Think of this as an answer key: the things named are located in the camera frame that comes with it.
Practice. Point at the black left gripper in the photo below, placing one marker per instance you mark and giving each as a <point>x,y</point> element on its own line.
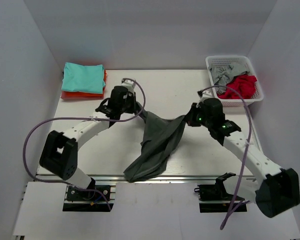
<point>132,97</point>

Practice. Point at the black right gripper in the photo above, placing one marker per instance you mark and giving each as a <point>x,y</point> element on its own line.
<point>190,117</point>

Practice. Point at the dark grey t-shirt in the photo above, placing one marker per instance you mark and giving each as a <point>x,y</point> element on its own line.
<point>160,139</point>

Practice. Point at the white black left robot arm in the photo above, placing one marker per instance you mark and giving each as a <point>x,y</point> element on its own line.
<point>60,152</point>

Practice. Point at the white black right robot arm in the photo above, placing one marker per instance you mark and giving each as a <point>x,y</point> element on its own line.
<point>275,189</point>

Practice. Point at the light grey t-shirt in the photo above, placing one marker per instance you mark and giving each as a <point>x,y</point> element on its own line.
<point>223,75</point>

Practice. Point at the red t-shirt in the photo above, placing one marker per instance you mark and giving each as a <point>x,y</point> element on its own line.
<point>243,84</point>

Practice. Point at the teal folded t-shirt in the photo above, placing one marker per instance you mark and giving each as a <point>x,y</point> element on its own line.
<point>83,78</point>

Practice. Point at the white plastic laundry basket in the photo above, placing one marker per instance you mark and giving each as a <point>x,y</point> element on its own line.
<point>221,61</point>

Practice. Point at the orange folded t-shirt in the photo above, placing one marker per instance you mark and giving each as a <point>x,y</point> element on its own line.
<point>83,83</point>

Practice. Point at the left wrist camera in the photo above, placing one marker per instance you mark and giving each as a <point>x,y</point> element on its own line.
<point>129,84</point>

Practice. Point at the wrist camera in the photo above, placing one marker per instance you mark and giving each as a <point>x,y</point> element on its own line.
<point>204,94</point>
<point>129,84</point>

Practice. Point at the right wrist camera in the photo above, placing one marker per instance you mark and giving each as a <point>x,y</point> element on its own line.
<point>204,94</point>

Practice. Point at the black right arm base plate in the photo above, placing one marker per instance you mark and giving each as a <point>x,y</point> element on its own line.
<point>213,198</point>

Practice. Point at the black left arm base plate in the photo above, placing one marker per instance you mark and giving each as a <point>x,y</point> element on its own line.
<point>89,202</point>

